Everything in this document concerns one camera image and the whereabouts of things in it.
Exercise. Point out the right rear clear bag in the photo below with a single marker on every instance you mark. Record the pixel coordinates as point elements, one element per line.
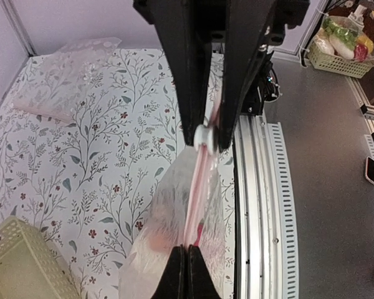
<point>53,85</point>

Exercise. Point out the background basket of toys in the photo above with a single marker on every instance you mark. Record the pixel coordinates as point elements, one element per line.
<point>341,47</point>

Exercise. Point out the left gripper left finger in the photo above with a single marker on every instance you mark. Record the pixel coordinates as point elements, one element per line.
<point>172,284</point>

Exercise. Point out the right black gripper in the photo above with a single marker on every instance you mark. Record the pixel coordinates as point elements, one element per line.
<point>247,25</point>

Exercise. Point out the right aluminium frame post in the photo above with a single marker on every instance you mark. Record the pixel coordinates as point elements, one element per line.
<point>18,27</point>

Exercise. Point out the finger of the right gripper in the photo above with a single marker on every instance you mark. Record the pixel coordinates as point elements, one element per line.
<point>188,53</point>

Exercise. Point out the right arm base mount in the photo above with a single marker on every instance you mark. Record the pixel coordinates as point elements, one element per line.
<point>265,88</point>

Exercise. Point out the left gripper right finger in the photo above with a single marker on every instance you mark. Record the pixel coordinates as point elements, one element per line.
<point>199,284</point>

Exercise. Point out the clear zip top bag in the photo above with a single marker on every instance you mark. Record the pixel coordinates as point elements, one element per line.
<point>187,209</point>

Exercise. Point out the floral table mat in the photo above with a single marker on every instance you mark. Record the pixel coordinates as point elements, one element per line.
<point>87,185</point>

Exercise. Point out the green perforated plastic basket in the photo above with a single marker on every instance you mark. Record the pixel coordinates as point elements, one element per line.
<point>27,267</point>

